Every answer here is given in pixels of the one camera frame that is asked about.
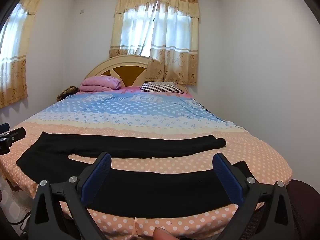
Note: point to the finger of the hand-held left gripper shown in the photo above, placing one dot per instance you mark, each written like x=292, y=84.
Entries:
x=15, y=135
x=3, y=126

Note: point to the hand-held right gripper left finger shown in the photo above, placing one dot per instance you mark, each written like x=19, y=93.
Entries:
x=96, y=180

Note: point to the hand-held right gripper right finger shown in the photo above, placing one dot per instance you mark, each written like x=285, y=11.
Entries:
x=228, y=180

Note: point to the black pants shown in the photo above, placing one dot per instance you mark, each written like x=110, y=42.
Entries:
x=150, y=192

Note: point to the person's right hand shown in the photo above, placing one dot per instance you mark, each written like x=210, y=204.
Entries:
x=163, y=234

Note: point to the beige floral window curtain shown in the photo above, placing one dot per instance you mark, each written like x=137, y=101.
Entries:
x=175, y=62
x=15, y=80

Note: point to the brown patterned bundle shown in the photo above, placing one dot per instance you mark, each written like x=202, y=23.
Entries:
x=66, y=92

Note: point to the person's dark dotted clothing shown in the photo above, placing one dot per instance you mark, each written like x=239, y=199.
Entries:
x=305, y=205

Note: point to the polka dot bed sheet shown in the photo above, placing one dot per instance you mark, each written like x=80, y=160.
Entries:
x=175, y=120

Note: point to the folded pink blanket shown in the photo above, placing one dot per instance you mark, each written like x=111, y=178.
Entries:
x=100, y=83

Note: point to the striped pillow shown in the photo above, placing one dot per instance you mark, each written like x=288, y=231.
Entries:
x=160, y=87

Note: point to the cream wooden bed headboard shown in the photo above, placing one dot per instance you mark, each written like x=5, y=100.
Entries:
x=125, y=67

